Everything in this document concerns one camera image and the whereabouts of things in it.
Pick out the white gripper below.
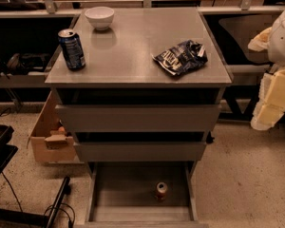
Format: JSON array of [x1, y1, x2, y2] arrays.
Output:
[[251, 68, 285, 131]]

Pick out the red coke can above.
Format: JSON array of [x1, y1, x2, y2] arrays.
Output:
[[155, 181, 168, 201]]

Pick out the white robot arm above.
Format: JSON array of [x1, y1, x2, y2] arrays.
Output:
[[248, 10, 285, 130]]

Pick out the grey top drawer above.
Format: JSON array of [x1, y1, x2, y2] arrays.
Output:
[[56, 104, 220, 132]]

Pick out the grey drawer cabinet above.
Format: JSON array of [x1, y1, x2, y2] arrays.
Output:
[[44, 7, 234, 228]]

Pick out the open grey bottom drawer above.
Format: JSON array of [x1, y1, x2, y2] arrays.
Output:
[[75, 161, 209, 228]]

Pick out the grey middle drawer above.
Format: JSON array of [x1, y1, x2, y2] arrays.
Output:
[[74, 142, 206, 162]]

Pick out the blue soda can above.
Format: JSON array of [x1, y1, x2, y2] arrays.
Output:
[[58, 28, 86, 70]]

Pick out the black office chair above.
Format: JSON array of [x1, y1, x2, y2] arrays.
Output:
[[218, 14, 285, 125]]

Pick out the blue crumpled chip bag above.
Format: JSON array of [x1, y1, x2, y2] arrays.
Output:
[[153, 40, 208, 76]]

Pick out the white ceramic bowl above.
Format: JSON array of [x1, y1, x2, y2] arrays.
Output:
[[85, 7, 115, 30]]

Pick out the cardboard box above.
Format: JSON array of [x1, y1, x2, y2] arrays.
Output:
[[29, 93, 79, 163]]

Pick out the black tray stand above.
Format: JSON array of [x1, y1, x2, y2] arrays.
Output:
[[0, 124, 18, 174]]

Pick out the black chair base leg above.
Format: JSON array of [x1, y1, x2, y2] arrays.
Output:
[[0, 177, 70, 228]]

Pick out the black cable on floor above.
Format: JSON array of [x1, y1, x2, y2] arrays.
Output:
[[0, 107, 76, 228]]

